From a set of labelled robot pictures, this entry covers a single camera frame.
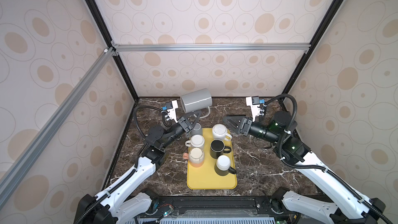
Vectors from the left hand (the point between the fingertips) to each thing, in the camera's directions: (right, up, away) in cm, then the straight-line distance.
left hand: (205, 115), depth 59 cm
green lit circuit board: (-17, -45, +12) cm, 49 cm away
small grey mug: (-4, -9, +32) cm, 33 cm away
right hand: (+8, -2, -1) cm, 8 cm away
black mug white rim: (+7, -18, +25) cm, 31 cm away
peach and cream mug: (-4, -22, +21) cm, 31 cm away
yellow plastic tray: (0, -33, +23) cm, 41 cm away
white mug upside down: (-4, -15, +30) cm, 33 cm away
